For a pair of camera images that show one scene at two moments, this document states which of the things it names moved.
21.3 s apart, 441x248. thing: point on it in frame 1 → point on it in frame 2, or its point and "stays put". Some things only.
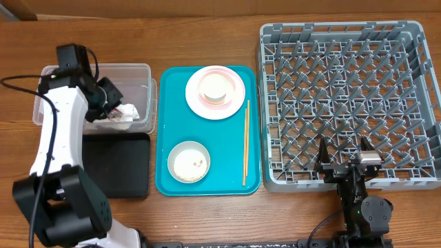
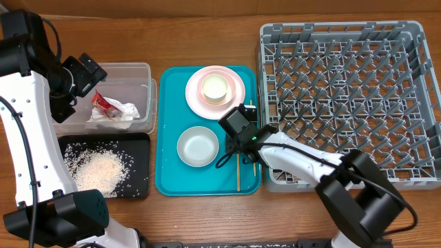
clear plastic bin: [136, 114] stays put
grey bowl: [189, 162] → [198, 146]
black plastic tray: [119, 162] stays put
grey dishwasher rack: [341, 81] stays put
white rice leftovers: [190, 165] → [102, 166]
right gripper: [335, 170] → [231, 145]
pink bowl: [217, 89] stays put
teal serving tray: [209, 131] stays put
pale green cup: [213, 87] stays put
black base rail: [303, 242] stays put
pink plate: [215, 92] stays put
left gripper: [116, 99] → [88, 79]
